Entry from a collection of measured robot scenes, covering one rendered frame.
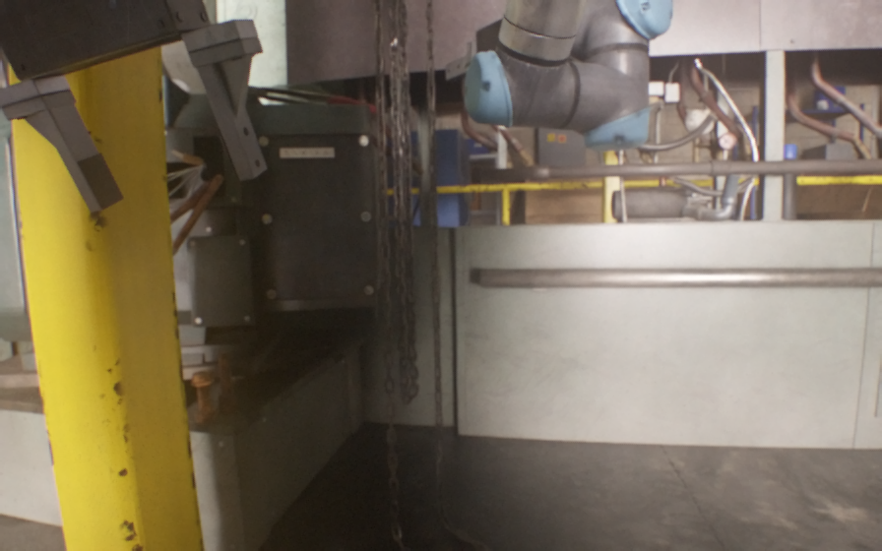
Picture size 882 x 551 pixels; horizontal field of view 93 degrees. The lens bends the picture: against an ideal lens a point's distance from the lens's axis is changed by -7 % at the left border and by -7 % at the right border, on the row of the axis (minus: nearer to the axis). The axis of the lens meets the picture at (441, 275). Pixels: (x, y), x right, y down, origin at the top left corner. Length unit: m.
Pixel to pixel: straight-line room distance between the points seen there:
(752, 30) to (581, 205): 2.70
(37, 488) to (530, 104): 1.19
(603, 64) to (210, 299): 0.68
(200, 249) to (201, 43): 0.53
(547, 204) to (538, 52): 3.52
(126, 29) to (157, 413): 0.37
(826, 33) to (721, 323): 0.78
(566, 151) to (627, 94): 5.38
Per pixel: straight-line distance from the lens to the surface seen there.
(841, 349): 1.50
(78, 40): 0.39
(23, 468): 1.30
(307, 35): 1.53
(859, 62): 2.02
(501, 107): 0.50
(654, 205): 1.39
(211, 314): 0.84
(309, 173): 0.86
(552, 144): 5.94
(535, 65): 0.49
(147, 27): 0.36
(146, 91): 0.56
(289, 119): 0.91
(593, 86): 0.54
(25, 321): 1.09
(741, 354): 1.39
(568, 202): 3.99
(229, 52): 0.34
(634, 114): 0.57
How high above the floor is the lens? 0.59
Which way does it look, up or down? 6 degrees down
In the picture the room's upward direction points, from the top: 1 degrees counter-clockwise
